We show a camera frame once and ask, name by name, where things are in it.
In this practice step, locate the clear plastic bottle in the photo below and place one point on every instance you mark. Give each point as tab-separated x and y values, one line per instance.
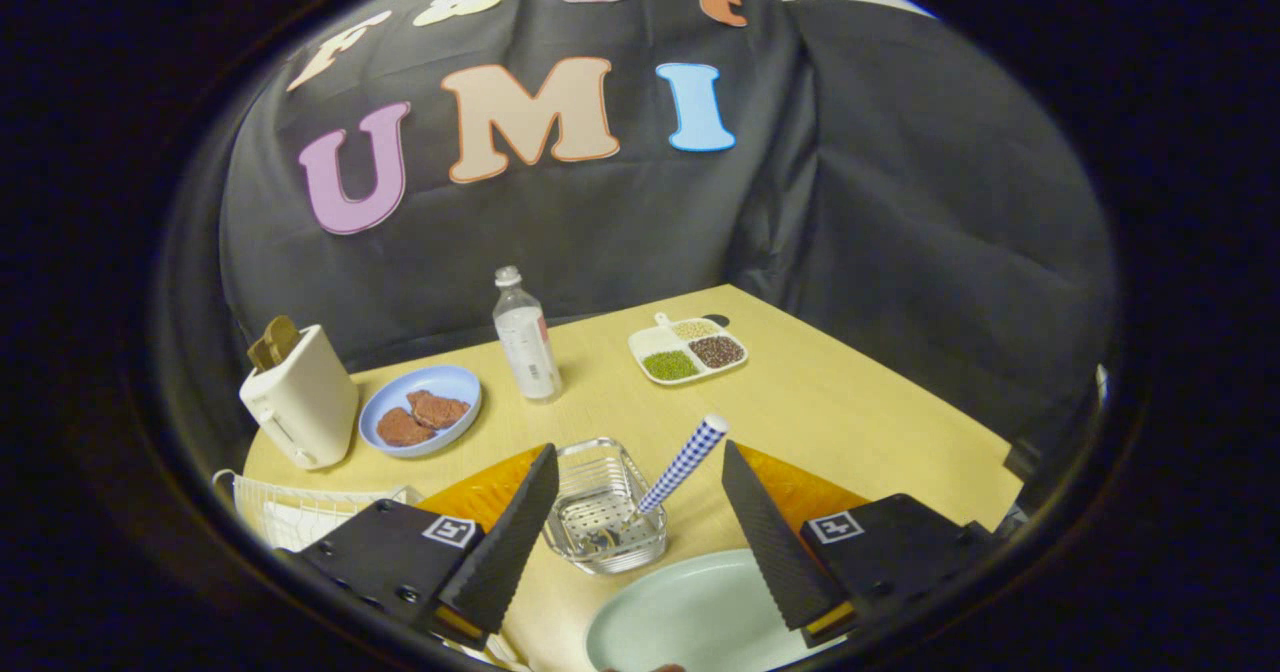
528	347

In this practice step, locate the brown meat patty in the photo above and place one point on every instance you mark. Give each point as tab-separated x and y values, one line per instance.
403	428
438	409

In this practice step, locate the black table clamp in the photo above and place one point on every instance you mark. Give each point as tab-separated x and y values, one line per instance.
1020	459

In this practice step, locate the white divided bean tray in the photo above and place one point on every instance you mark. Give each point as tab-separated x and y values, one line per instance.
670	364

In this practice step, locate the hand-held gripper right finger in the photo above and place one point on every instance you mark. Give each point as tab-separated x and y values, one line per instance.
765	537

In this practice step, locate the small blue plate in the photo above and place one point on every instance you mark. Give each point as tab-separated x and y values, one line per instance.
445	382

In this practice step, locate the white toaster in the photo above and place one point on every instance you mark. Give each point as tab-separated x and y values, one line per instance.
305	402

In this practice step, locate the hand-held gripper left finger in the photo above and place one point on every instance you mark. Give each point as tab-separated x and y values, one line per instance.
515	532

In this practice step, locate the black backdrop cloth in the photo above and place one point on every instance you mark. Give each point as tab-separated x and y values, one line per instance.
900	202

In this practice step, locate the pale green plate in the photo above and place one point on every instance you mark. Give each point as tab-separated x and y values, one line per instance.
680	622

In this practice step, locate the brown toast slice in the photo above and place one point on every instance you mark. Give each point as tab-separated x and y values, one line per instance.
272	342

